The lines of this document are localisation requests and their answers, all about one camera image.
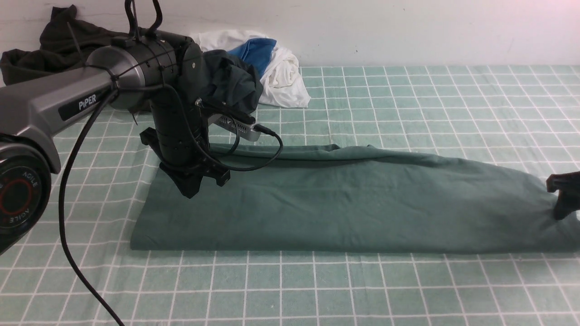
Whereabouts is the green long-sleeved shirt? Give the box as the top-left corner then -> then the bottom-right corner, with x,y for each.
129,145 -> 579,254

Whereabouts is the white garment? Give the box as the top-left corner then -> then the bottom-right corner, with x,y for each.
190,29 -> 311,108

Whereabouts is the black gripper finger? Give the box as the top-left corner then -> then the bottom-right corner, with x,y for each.
546,171 -> 580,221

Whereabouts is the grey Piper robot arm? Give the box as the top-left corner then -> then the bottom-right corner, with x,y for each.
1,31 -> 579,254

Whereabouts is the green checkered tablecloth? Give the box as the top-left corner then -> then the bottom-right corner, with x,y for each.
0,66 -> 580,326

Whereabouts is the dark green crumpled garment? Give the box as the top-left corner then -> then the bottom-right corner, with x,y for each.
200,50 -> 263,115

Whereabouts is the black cable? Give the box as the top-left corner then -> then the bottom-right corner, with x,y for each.
58,0 -> 284,326

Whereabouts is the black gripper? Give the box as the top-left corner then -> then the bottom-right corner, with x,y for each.
140,88 -> 231,199

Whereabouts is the dark brown crumpled garment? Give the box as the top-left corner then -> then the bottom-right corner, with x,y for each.
0,5 -> 128,86

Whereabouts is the blue garment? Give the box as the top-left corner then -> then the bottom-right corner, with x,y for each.
228,38 -> 277,77

